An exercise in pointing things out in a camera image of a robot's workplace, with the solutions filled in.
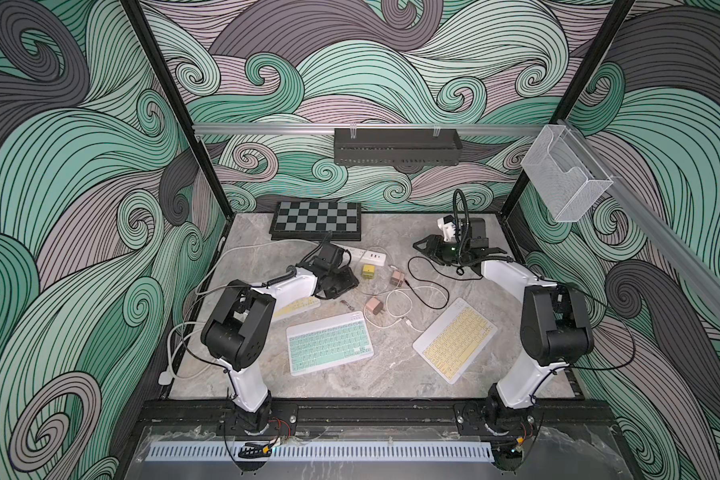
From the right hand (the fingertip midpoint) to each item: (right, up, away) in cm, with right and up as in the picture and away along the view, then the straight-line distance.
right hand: (421, 247), depth 93 cm
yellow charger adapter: (-16, -8, +8) cm, 20 cm away
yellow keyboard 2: (-39, -19, 0) cm, 44 cm away
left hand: (-21, -10, 0) cm, 23 cm away
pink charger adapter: (-7, -11, +6) cm, 14 cm away
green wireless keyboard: (-29, -28, -7) cm, 41 cm away
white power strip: (-18, -3, +11) cm, 21 cm away
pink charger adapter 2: (-15, -19, 0) cm, 24 cm away
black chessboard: (-38, +10, +21) cm, 44 cm away
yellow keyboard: (+8, -27, -6) cm, 29 cm away
